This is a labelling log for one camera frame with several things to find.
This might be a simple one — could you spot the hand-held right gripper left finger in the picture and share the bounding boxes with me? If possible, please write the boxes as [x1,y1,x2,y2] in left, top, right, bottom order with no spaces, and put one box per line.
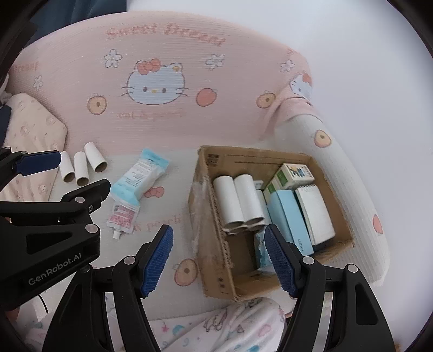
[41,224,174,352]

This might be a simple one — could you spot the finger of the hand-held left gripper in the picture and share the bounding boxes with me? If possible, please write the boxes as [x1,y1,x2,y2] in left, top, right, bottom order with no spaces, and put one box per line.
[0,179,111,252]
[0,148,62,185]

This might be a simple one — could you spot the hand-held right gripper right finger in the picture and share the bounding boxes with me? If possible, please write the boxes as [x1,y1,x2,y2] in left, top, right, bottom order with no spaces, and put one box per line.
[264,223,395,352]

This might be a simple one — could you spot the pink white cream tube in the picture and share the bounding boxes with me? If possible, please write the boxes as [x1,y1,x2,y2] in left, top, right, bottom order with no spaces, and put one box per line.
[106,200,140,240]

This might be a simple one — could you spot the blue face mask packet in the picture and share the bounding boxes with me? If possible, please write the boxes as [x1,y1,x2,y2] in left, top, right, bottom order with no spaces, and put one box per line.
[110,148,170,207]

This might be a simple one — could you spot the brown cardboard box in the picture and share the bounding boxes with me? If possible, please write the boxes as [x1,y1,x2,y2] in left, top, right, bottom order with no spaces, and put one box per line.
[188,145,355,300]

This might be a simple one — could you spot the small blue packet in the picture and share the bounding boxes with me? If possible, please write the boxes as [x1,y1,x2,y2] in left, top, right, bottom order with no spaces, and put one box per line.
[254,232,276,271]

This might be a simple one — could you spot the pink floral pillow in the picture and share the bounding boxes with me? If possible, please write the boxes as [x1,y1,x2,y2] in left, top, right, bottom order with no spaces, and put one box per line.
[0,93,68,204]

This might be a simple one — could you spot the light blue box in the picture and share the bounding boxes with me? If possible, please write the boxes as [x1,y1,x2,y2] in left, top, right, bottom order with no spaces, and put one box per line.
[267,190,315,256]

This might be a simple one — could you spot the white spiral notepad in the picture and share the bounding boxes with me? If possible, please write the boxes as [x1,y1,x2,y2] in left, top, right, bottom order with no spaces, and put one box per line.
[294,184,336,246]

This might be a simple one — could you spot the person's printed pajamas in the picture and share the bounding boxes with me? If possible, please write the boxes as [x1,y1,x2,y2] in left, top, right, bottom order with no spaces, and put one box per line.
[101,296,293,352]

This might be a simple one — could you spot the green white cartoon carton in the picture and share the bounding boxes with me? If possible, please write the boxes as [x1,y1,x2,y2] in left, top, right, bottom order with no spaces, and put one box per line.
[274,163,313,190]

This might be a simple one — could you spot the dark blue curtain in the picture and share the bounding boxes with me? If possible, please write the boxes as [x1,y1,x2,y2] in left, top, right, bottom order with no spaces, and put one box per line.
[32,0,127,26]

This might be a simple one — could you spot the pink cartoon cat printed blanket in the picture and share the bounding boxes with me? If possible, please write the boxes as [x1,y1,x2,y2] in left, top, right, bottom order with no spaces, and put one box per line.
[0,10,389,315]

